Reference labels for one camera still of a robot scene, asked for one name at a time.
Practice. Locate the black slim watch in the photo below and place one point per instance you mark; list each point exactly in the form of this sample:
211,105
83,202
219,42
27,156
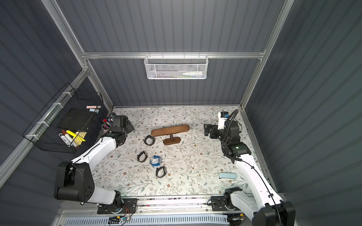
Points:
142,157

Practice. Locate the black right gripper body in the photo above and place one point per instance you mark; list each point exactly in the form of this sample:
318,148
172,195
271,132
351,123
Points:
212,131

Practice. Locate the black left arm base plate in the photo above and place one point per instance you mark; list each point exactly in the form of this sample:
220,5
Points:
128,206

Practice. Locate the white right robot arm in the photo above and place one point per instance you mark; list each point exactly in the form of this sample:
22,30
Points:
267,208

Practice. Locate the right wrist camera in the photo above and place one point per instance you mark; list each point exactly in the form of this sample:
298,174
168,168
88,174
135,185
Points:
222,118

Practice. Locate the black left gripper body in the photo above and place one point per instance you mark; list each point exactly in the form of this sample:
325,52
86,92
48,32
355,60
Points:
109,124

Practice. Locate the black notebook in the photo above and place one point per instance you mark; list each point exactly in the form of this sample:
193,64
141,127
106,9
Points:
77,120

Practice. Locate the black rugged watch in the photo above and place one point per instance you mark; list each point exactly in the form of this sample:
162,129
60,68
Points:
149,140

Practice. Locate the light blue eraser case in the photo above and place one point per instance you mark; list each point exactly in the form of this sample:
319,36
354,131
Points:
227,175

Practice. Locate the black round watch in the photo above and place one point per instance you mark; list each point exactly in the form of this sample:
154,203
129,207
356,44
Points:
161,172

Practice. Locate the white marker in basket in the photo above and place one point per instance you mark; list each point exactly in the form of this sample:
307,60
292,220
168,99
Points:
64,139

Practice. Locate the yellow highlighter marker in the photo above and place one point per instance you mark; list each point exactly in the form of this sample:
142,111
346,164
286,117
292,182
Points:
78,136

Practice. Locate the white tube in basket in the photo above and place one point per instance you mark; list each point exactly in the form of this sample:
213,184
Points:
193,74

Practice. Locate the brown wooden watch stand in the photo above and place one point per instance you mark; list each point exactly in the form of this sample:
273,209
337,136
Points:
170,131

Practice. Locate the pink pen cup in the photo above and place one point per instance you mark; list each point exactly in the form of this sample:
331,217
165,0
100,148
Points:
106,124

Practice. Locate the white wire mesh basket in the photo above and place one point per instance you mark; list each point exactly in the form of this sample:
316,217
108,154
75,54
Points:
172,68

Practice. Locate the black wire wall basket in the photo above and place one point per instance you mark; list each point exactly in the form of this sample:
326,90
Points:
43,132

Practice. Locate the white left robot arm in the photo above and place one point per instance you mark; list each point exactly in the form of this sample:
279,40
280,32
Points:
74,180

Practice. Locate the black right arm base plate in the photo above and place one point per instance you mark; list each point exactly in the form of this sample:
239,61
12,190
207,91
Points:
218,204

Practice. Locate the blue transparent watch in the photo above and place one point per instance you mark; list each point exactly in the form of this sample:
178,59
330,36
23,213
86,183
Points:
156,161

